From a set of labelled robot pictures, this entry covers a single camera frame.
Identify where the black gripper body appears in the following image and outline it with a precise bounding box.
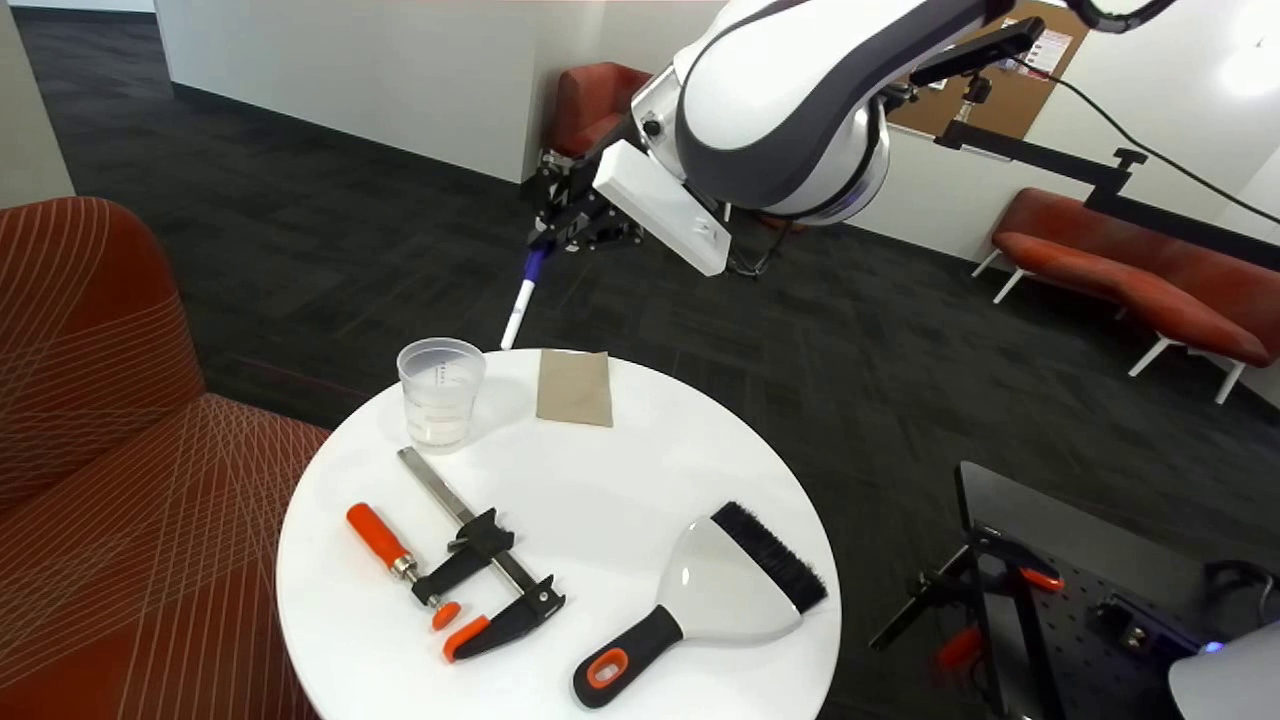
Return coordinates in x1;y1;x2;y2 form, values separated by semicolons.
554;152;638;252

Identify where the blue and white pen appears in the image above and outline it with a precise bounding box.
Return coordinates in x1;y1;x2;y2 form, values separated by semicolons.
497;235;554;354

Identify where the clear plastic cup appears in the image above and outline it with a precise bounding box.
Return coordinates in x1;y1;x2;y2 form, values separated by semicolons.
393;337;487;454

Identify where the red sofa with white legs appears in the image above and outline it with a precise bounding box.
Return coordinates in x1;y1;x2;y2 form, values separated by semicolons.
546;59;654;167

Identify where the brown cardboard sheet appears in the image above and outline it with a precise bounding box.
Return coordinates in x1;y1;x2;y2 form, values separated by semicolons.
533;349;614;432

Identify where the cork pin board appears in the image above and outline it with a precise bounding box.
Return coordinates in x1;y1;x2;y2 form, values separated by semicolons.
887;0;1092;145

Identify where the orange striped armchair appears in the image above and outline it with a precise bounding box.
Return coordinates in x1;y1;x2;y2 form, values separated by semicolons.
0;196;336;720

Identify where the red bench with white legs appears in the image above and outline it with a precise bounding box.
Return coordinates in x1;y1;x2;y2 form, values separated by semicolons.
970;183;1280;410

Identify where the black perforated table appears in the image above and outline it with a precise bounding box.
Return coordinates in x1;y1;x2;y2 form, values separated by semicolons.
954;455;1280;720

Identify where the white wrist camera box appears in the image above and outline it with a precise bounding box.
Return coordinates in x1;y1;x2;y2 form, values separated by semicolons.
587;138;741;286

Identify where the orange handled bar clamp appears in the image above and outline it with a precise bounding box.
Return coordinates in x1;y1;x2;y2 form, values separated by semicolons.
345;446;568;670

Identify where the white brush with black handle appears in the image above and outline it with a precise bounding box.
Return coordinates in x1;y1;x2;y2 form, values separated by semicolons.
570;499;831;712

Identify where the black clamp with red handles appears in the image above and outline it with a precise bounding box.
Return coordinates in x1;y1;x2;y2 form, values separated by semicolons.
871;529;1071;720

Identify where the black cable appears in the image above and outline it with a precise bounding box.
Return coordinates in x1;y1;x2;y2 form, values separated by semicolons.
1032;55;1280;230

